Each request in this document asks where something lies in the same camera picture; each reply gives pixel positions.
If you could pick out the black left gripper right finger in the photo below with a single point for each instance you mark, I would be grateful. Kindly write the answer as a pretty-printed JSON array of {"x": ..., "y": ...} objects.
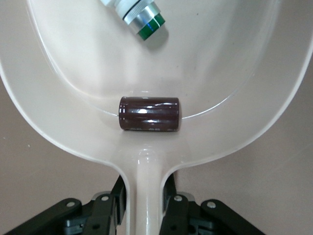
[{"x": 176, "y": 210}]

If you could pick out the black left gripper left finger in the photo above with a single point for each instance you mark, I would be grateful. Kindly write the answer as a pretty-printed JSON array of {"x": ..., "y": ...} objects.
[{"x": 102, "y": 210}]

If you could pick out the dark brown cylindrical capacitor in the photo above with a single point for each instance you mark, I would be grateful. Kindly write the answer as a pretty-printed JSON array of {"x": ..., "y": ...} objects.
[{"x": 149, "y": 113}]

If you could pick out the beige plastic dustpan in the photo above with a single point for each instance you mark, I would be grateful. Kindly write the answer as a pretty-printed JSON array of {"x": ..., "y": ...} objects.
[{"x": 156, "y": 61}]

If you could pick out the white green push button switch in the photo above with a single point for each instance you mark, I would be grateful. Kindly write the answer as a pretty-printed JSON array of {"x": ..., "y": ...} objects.
[{"x": 144, "y": 19}]

